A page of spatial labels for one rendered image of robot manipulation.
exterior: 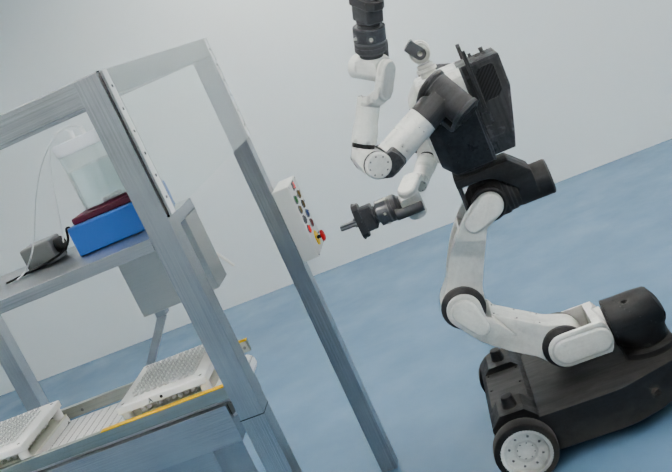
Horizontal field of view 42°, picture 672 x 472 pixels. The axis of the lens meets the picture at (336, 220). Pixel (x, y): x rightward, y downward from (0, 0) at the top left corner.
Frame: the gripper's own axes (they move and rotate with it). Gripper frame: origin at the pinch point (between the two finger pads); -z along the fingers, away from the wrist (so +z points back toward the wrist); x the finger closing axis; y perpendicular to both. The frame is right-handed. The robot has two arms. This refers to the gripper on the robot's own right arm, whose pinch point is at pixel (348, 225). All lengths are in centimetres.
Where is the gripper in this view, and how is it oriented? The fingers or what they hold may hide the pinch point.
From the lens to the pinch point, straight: 298.2
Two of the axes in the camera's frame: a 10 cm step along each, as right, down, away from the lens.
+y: -0.8, 2.7, -9.6
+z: 9.1, -3.7, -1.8
